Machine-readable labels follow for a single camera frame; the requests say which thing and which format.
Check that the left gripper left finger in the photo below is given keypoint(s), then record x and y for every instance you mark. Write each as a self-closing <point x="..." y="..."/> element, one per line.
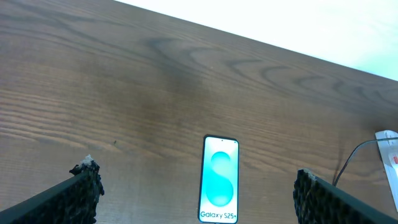
<point x="71" y="201"/>

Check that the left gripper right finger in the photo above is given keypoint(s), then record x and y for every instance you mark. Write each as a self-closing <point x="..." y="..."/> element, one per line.
<point x="317" y="201"/>

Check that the blue Samsung Galaxy smartphone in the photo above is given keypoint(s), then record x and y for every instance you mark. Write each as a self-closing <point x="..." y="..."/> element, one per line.
<point x="218" y="200"/>

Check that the white power strip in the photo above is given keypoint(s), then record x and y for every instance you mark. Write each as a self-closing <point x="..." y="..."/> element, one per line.
<point x="388" y="150"/>

